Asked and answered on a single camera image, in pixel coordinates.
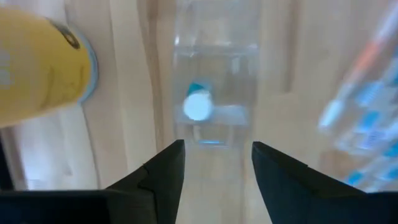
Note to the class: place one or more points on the small blue mouthwash bottle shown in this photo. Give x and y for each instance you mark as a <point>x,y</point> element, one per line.
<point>197,107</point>

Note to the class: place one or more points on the yellow cup with white lid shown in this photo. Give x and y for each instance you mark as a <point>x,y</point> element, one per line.
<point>37,62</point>

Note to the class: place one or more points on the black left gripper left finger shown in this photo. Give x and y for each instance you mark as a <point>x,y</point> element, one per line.
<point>155,193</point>

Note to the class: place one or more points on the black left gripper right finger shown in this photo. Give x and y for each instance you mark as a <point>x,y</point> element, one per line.
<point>286,193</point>

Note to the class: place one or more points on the clear acrylic organizer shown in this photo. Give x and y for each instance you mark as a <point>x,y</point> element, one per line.
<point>214,46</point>

